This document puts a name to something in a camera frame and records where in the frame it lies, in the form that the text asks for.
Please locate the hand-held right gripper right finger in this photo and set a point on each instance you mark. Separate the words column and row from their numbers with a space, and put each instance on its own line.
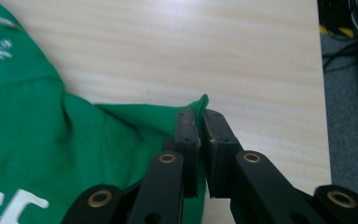
column 219, row 155

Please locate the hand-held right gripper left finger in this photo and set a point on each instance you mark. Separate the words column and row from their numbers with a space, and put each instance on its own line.
column 188, row 149

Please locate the green printed t-shirt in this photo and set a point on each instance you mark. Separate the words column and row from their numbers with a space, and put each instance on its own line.
column 43, row 124

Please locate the yellow black striped tape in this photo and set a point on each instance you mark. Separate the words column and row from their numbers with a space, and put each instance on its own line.
column 338, row 31

